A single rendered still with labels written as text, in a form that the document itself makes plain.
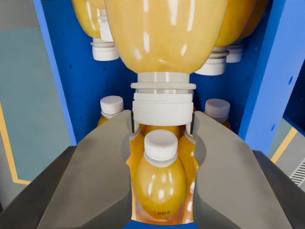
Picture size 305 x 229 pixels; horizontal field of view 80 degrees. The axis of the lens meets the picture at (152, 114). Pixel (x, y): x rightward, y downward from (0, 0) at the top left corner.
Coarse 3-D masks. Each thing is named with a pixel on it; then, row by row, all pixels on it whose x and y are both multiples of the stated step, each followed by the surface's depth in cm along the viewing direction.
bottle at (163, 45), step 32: (128, 0) 8; (160, 0) 8; (192, 0) 8; (224, 0) 9; (128, 32) 9; (160, 32) 8; (192, 32) 9; (128, 64) 10; (160, 64) 9; (192, 64) 10
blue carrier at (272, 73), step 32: (64, 0) 24; (288, 0) 10; (64, 32) 24; (256, 32) 26; (288, 32) 11; (64, 64) 25; (96, 64) 32; (256, 64) 12; (288, 64) 12; (64, 96) 25; (96, 96) 33; (128, 96) 39; (224, 96) 34; (256, 96) 12; (288, 96) 15; (256, 128) 14; (128, 224) 20; (192, 224) 20
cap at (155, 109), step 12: (144, 96) 10; (156, 96) 10; (168, 96) 10; (180, 96) 10; (144, 108) 10; (156, 108) 10; (168, 108) 10; (180, 108) 10; (192, 108) 11; (144, 120) 10; (156, 120) 10; (168, 120) 10; (180, 120) 10
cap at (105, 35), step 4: (100, 24) 20; (104, 24) 19; (100, 28) 20; (104, 28) 19; (108, 28) 19; (100, 32) 20; (104, 32) 19; (108, 32) 19; (104, 36) 19; (108, 36) 19; (104, 40) 20; (108, 40) 19; (112, 40) 19
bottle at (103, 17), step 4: (92, 0) 18; (96, 0) 17; (100, 0) 17; (92, 4) 19; (96, 4) 18; (100, 4) 18; (100, 8) 19; (104, 8) 18; (104, 12) 19; (100, 16) 19; (104, 16) 18; (104, 20) 19
